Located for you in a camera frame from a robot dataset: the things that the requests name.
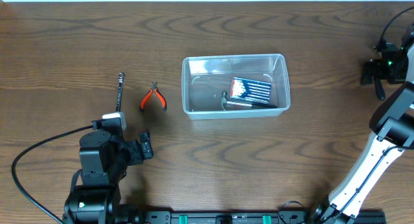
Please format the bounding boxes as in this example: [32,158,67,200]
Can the precision screwdriver set case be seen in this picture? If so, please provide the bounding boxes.
[230,77,272,104]

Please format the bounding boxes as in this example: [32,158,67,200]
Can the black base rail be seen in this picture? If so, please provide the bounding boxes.
[138,210,387,224]

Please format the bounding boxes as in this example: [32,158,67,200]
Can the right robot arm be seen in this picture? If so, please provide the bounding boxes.
[304,25,413,224]

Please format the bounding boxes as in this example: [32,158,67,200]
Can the small black handled hammer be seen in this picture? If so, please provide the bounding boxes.
[221,91,277,111]

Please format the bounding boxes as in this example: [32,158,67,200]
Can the left black cable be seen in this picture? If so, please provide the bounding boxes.
[11,125,94,224]

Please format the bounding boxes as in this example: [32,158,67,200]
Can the clear plastic container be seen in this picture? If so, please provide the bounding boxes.
[182,54,291,120]

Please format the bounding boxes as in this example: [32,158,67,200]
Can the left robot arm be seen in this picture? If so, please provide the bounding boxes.
[63,130,154,223]

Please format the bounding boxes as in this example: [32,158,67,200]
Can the red handled pliers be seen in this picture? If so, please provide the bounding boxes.
[139,81,168,113]

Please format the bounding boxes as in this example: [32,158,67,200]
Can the black yellow screwdriver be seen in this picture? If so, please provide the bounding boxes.
[374,77,386,100]

